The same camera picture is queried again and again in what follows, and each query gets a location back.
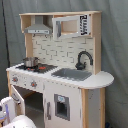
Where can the white fridge door with dispenser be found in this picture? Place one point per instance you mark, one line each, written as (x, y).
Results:
(62, 106)

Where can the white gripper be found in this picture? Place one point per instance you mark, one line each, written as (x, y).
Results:
(7, 110)

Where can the black stovetop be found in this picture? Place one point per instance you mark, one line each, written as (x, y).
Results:
(40, 68)

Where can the silver range hood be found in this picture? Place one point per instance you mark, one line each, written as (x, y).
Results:
(38, 25)

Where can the wooden toy kitchen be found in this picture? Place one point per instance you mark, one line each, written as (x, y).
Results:
(63, 53)

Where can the red stove knob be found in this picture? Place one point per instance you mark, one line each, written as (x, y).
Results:
(33, 84)
(14, 79)

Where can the grey sink basin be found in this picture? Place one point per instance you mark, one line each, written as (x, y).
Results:
(72, 74)

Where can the white microwave cabinet door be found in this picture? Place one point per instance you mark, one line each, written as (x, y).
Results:
(71, 26)

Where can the silver cooking pot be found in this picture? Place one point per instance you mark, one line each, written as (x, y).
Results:
(30, 61)

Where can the white oven door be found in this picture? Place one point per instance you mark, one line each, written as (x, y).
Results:
(19, 101)

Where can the black faucet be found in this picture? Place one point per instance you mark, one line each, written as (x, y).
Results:
(81, 64)

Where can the right red stove knob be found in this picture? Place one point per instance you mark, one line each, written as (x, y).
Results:
(33, 84)

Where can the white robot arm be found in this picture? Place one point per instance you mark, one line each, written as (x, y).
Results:
(20, 121)

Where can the left red stove knob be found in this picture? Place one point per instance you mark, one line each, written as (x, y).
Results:
(14, 79)

